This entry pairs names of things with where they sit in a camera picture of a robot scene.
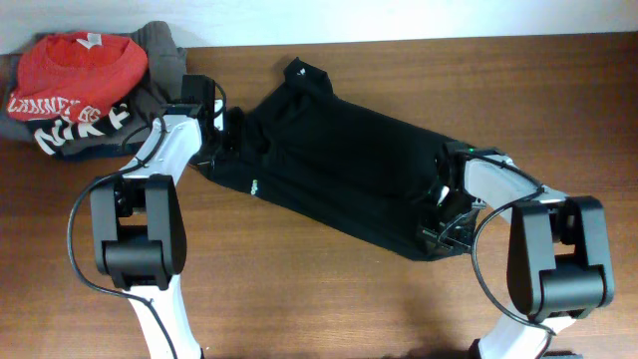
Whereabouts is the black t-shirt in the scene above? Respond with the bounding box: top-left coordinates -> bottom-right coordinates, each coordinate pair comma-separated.
198,59 -> 452,261

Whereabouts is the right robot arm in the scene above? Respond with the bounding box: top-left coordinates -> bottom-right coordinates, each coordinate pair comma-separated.
417,142 -> 616,358

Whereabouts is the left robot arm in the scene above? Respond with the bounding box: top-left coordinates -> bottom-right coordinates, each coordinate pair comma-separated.
89,75 -> 226,358

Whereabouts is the grey folded garment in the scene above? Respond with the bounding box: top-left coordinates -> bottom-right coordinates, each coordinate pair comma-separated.
1,21 -> 186,148

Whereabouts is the dark blue folded garment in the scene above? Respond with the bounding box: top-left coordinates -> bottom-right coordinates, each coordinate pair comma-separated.
53,142 -> 142,162

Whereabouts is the red folded shirt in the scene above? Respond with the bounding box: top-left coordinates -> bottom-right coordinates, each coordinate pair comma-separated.
7,32 -> 149,124

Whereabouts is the black white lettered shirt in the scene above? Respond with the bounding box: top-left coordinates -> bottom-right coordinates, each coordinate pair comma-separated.
27,103 -> 133,156

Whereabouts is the left black cable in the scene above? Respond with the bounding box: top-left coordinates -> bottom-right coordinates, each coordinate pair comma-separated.
66,79 -> 228,359

